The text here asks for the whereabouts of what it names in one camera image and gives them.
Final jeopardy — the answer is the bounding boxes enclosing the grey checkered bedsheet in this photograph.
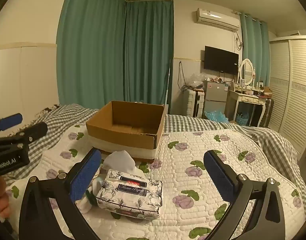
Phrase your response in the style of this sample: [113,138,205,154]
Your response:
[3,104,301,180]

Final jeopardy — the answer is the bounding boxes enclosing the white oval vanity mirror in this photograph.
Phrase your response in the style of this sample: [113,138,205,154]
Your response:
[238,58,256,86]

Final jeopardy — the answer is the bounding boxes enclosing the white floral quilt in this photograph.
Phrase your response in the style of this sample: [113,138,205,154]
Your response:
[5,123,306,240]

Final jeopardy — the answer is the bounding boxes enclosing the cluster of cosmetic bottles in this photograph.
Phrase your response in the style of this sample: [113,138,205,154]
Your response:
[239,79,273,99]

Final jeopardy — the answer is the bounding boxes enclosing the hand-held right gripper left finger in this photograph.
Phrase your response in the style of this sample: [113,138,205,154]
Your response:
[18,147,102,240]

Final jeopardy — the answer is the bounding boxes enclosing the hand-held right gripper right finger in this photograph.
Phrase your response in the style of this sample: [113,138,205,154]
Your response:
[203,150,286,240]

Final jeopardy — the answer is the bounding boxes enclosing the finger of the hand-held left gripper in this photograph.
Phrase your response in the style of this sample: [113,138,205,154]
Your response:
[0,122,48,149]
[0,113,23,138]

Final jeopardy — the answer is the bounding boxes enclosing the blue plastic bag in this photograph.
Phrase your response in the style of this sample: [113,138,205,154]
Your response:
[204,110,230,124]

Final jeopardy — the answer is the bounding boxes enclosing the hanging black cable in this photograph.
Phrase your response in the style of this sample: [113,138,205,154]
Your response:
[177,61,191,91]

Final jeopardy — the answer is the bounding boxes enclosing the white suitcase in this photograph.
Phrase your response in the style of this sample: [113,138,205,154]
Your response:
[185,90,205,118]

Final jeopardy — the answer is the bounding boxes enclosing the thin white pole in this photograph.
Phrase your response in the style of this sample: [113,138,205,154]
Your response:
[165,59,172,106]

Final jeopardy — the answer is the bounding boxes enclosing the brown cardboard box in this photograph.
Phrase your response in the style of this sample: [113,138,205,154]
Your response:
[86,101,165,161]

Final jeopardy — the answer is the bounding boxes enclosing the narrow green curtain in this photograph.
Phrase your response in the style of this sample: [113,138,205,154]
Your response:
[239,12,271,86]

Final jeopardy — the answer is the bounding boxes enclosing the floral tissue pack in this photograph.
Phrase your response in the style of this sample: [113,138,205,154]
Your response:
[96,150,163,221]

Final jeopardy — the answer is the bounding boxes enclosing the white dressing table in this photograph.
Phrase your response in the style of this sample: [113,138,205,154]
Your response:
[224,87,267,128]

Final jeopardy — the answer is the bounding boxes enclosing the blue basket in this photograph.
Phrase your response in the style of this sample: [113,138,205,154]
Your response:
[236,112,249,126]

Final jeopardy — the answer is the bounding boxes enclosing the clear plastic bag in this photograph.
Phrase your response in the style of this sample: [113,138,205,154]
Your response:
[187,73,206,89]

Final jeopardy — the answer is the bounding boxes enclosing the grey mini fridge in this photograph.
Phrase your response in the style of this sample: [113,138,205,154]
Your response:
[202,80,230,118]

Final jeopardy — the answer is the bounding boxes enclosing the dark suitcase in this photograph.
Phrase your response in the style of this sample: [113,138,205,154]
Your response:
[258,97,275,128]

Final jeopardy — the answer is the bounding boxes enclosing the black wall television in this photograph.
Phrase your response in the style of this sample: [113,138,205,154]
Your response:
[204,45,239,76]

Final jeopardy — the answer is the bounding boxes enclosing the white slatted wardrobe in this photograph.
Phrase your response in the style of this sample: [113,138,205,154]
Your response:
[268,34,306,157]

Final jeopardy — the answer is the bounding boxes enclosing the wide green curtain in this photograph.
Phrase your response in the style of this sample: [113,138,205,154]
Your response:
[57,0,128,106]

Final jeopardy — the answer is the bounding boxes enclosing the white air conditioner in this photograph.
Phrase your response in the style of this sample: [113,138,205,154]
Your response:
[196,7,240,32]

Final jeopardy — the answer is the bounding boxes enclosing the air conditioner cable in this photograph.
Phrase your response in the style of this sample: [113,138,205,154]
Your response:
[232,31,244,51]

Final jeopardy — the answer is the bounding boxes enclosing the person's left hand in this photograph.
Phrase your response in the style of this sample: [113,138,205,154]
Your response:
[0,176,11,218]

